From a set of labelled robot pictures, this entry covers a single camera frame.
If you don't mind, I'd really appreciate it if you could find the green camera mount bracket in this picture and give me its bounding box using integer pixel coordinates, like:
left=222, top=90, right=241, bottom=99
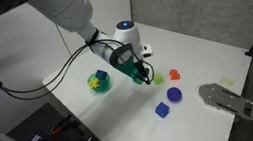
left=111, top=52, right=144, bottom=83

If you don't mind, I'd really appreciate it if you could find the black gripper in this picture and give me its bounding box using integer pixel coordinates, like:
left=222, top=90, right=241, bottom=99
left=130, top=55, right=157, bottom=87

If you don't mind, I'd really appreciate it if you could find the thin black hanging wire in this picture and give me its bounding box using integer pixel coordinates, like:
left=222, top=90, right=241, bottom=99
left=54, top=22, right=74, bottom=59

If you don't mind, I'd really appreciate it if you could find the blue purple ball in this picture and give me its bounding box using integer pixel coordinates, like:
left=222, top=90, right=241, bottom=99
left=164, top=85, right=184, bottom=105

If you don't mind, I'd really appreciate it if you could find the yellow star block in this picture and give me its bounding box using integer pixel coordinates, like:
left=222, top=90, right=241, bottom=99
left=86, top=76, right=102, bottom=90

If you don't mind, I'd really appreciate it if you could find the green bowl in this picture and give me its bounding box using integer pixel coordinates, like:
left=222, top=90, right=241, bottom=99
left=85, top=69, right=113, bottom=95

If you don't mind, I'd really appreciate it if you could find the light green block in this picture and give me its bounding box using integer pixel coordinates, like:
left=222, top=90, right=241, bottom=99
left=151, top=71, right=166, bottom=86

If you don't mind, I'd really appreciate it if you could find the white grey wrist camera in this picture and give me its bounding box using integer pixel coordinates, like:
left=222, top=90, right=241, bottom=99
left=138, top=42, right=155, bottom=59

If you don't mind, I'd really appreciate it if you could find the orange shaped block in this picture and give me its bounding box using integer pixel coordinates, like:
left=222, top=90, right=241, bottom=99
left=168, top=68, right=181, bottom=82

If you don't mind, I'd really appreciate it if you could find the grey metal mounting plate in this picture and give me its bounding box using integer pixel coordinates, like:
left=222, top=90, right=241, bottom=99
left=196, top=76, right=253, bottom=129

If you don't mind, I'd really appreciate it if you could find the pale yellow translucent tile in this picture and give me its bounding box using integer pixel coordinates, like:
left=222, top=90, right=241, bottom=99
left=219, top=75, right=237, bottom=89

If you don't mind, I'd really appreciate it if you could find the blue cube block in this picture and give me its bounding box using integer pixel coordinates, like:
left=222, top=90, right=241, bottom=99
left=154, top=101, right=172, bottom=120
left=94, top=67, right=110, bottom=82

